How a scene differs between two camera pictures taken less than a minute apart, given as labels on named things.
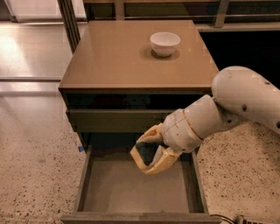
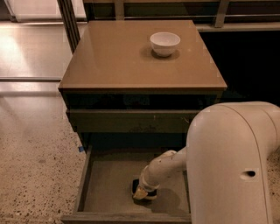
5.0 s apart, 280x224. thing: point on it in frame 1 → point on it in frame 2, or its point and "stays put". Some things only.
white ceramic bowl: (164, 43) stays put
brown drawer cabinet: (125, 76) stays put
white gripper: (177, 131) → (148, 185)
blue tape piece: (80, 149) stays put
